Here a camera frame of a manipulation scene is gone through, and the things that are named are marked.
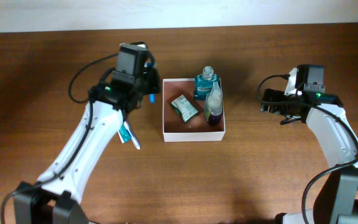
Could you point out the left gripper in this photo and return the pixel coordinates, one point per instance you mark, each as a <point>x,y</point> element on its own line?
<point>150,73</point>

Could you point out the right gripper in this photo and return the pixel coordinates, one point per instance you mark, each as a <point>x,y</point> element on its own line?
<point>278,94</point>

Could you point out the blue disposable razor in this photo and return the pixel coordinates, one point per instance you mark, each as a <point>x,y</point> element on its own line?
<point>151,96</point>

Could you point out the green white floss packet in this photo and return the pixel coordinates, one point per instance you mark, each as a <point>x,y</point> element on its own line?
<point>184,108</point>

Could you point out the clear spray bottle blue liquid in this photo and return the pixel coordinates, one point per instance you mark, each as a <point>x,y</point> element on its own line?
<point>213,107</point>

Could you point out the teal mouthwash bottle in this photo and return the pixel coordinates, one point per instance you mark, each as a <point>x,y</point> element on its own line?
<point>204,83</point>

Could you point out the blue white toothbrush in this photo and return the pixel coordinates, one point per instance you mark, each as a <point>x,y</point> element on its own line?
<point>133,138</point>

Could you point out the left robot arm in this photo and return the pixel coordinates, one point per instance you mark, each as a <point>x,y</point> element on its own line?
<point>57,194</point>

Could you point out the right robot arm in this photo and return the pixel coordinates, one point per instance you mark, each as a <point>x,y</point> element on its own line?
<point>332,195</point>

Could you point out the white teal toothpaste tube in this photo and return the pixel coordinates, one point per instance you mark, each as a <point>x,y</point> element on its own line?
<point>124,136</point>

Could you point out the white cardboard box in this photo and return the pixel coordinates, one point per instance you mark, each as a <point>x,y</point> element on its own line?
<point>174,129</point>

